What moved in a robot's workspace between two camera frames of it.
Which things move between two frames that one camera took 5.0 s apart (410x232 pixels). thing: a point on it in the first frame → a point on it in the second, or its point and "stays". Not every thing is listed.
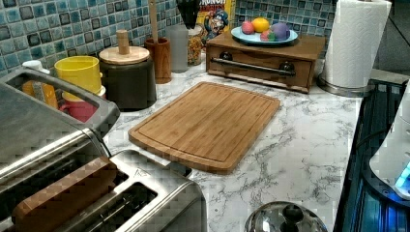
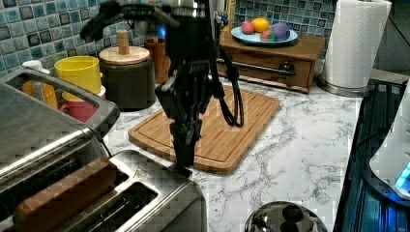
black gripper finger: (189, 10) → (185, 95)
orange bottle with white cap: (43, 92) stays
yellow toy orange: (260, 24) stays
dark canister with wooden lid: (128, 74) stays
